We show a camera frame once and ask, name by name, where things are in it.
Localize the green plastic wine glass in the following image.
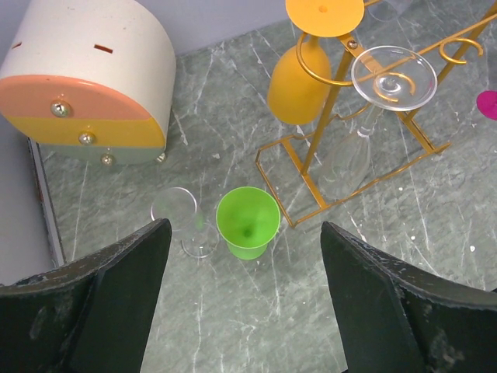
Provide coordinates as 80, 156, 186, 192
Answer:
216, 186, 281, 260

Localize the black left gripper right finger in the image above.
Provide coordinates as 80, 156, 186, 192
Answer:
320, 222, 496, 372

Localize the gold wire glass rack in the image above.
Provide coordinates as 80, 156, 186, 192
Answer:
267, 1, 496, 212

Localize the white round drawer box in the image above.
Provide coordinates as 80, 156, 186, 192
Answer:
1, 1, 176, 166

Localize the clear wide wine glass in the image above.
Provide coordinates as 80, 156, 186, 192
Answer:
367, 0, 410, 22

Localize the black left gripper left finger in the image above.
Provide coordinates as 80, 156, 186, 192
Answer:
1, 218, 172, 372

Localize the yellow plastic wine glass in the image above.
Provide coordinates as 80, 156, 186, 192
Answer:
267, 0, 365, 125

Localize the clear small wine glass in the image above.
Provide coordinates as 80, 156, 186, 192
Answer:
150, 186, 220, 259

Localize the pink plastic wine glass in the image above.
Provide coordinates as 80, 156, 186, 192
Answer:
476, 90, 497, 120

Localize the clear tall wine glass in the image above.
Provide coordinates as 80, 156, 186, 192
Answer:
318, 45, 437, 201

